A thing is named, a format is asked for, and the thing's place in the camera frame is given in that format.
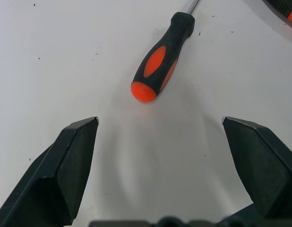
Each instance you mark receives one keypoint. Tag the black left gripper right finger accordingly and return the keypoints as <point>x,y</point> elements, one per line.
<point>261,165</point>

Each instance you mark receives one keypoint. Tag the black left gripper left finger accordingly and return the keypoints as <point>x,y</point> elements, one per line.
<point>54,175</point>

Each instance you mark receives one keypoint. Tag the black and orange screwdriver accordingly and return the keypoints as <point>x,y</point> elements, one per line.
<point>160,61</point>

